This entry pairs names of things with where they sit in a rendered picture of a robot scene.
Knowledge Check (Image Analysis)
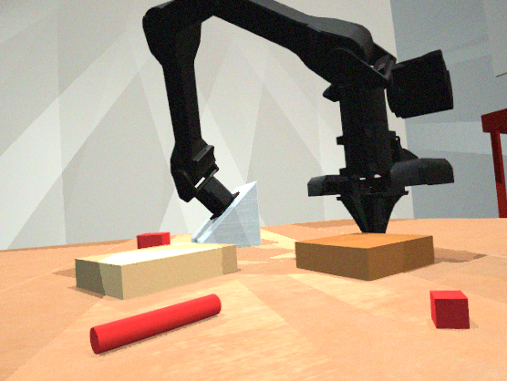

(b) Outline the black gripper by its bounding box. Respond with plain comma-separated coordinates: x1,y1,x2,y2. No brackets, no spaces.
307,120,454,233

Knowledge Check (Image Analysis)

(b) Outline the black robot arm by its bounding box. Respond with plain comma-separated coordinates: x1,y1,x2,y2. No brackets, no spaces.
142,0,453,220

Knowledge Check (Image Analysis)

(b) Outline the red cylinder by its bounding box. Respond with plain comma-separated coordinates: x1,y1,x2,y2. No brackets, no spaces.
89,294,221,355

